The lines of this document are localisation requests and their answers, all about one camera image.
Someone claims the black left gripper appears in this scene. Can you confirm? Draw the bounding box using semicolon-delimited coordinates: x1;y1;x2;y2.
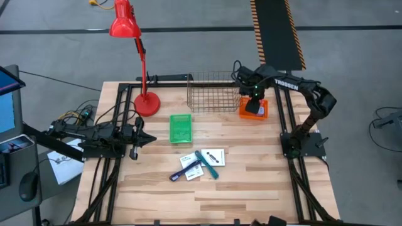
121;116;157;161

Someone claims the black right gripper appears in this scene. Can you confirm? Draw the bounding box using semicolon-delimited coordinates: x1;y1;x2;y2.
242;80;266;114

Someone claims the dark blue braided cable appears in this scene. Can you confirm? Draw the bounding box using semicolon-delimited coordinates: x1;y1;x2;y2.
168;159;202;183

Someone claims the white box with cable print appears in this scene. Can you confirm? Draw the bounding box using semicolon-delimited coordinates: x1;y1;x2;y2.
200;148;226;167

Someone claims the white box with barcode label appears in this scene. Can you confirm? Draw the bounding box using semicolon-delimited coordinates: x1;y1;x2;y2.
180;153;205;182

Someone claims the teal braided cable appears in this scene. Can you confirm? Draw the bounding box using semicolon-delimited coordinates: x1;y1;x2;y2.
194;150;220;181

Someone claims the orange plastic basket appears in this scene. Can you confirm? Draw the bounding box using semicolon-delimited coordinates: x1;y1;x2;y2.
238;96;269;122

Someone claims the green plastic basket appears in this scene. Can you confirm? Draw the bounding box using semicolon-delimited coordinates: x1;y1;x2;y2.
169;114;193;145

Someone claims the black power strip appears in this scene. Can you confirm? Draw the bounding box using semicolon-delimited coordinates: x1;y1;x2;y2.
75;108;94;127

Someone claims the black hazard-striped floor mat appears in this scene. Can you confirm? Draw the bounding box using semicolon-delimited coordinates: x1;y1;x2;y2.
249;0;307;72

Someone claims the white paper sheet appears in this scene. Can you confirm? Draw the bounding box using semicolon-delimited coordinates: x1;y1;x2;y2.
46;137;85;186

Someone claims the black diagonal bar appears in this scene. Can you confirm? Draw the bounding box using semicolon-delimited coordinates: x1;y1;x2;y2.
21;122;85;163

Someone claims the red desk lamp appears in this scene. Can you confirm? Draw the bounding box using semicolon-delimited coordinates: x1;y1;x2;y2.
109;0;161;117

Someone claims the black computer mouse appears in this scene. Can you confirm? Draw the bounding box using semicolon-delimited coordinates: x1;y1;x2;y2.
18;171;40;203

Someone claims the grey side desk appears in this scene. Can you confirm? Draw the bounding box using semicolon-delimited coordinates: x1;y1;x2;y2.
0;134;43;226

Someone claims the dark grey floor equipment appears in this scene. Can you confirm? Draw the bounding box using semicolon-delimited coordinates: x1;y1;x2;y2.
372;110;402;130

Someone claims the monitor with blue screen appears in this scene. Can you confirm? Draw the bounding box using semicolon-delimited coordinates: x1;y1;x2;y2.
0;64;27;143

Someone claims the black keyboard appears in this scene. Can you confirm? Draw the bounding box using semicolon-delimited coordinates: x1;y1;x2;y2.
0;153;10;190

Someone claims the metal wire basket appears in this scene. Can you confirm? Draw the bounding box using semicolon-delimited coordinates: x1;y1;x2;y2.
187;70;242;114

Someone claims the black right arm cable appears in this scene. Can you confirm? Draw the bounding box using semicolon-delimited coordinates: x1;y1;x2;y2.
231;60;243;83

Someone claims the black aluminium table frame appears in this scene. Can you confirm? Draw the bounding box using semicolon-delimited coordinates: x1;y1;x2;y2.
73;82;339;226

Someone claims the black metal bracket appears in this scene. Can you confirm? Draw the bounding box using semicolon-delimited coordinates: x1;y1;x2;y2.
135;73;194;83

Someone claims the yellow cable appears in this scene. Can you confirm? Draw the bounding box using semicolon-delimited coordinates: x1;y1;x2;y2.
56;110;83;127

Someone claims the black floor cable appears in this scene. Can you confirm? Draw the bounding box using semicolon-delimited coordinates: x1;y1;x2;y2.
368;106;402;154

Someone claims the yellow extension cord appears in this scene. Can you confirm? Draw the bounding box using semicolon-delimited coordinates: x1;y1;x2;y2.
89;0;116;11

